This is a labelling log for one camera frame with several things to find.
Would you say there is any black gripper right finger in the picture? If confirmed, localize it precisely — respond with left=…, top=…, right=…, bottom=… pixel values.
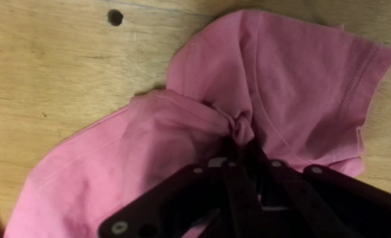
left=247, top=143, right=391, bottom=238

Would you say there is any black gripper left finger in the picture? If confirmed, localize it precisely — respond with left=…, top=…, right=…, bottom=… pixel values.
left=98, top=139, right=245, bottom=238

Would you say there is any pink cloth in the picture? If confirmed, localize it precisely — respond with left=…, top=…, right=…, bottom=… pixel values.
left=4, top=11, right=391, bottom=238

